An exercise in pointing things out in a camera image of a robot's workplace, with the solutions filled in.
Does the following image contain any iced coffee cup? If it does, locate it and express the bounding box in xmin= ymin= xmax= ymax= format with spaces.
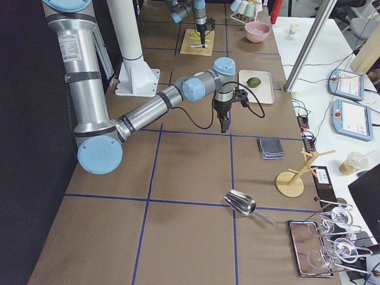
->
xmin=338 ymin=150 xmax=375 ymax=175

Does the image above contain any blue cup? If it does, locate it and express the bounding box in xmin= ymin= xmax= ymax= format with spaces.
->
xmin=230 ymin=0 xmax=242 ymax=12

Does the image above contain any far teach pendant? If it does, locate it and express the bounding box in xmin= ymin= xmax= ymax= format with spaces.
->
xmin=328 ymin=69 xmax=364 ymax=101

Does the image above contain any white cup rack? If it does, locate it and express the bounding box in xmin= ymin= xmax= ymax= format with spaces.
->
xmin=229 ymin=12 xmax=257 ymax=24

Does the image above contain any pink bowl of ice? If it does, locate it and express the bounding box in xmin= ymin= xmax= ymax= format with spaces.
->
xmin=244 ymin=21 xmax=271 ymax=43

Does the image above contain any red cylinder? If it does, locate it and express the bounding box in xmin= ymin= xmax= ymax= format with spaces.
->
xmin=268 ymin=0 xmax=283 ymax=24

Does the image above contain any black power strip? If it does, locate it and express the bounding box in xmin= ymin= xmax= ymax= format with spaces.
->
xmin=296 ymin=115 xmax=309 ymax=130

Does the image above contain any paper cup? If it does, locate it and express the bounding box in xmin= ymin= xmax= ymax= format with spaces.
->
xmin=287 ymin=23 xmax=299 ymax=40

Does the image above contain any green cup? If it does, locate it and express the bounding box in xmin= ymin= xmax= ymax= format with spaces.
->
xmin=243 ymin=1 xmax=255 ymax=18

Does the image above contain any aluminium frame post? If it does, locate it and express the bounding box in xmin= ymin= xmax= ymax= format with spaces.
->
xmin=284 ymin=0 xmax=337 ymax=93

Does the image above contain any white cup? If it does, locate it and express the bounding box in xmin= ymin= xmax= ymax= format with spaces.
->
xmin=236 ymin=0 xmax=248 ymax=14

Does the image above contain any metal glass rack tray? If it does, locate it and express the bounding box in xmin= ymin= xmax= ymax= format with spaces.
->
xmin=287 ymin=220 xmax=334 ymax=278

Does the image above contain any teach pendant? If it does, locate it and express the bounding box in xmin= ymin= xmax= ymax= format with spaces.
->
xmin=328 ymin=69 xmax=364 ymax=101
xmin=332 ymin=99 xmax=373 ymax=141

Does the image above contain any bamboo cutting board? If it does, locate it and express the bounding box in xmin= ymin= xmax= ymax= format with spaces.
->
xmin=180 ymin=28 xmax=215 ymax=56

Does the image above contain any steel scoop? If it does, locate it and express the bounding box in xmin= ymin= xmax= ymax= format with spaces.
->
xmin=223 ymin=189 xmax=276 ymax=226

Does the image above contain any white column mount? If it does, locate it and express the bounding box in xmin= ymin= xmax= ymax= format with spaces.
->
xmin=107 ymin=0 xmax=160 ymax=97

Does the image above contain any pink cup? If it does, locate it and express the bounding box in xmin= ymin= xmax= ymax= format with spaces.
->
xmin=254 ymin=0 xmax=262 ymax=13

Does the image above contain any folded grey cloth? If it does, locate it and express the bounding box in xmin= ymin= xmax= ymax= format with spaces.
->
xmin=258 ymin=137 xmax=284 ymax=160

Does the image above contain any wine glass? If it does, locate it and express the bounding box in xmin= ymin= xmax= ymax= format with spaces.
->
xmin=308 ymin=207 xmax=353 ymax=237
xmin=307 ymin=238 xmax=359 ymax=270

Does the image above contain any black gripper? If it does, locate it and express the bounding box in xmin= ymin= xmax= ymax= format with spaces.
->
xmin=213 ymin=87 xmax=248 ymax=133
xmin=195 ymin=17 xmax=215 ymax=48

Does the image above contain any green avocado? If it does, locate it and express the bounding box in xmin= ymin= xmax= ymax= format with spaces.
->
xmin=247 ymin=77 xmax=262 ymax=88

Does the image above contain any cream rabbit tray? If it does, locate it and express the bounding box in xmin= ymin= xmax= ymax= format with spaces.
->
xmin=238 ymin=69 xmax=275 ymax=105

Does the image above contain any near teach pendant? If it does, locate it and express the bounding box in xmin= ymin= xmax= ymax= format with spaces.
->
xmin=332 ymin=99 xmax=373 ymax=141

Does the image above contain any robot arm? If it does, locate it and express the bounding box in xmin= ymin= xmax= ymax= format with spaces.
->
xmin=43 ymin=1 xmax=248 ymax=175
xmin=164 ymin=0 xmax=215 ymax=48

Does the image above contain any wooden mug tree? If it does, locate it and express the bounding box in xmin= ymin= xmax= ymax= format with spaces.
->
xmin=275 ymin=147 xmax=335 ymax=198

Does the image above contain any white plastic spoon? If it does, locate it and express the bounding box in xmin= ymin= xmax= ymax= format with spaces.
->
xmin=190 ymin=44 xmax=211 ymax=48

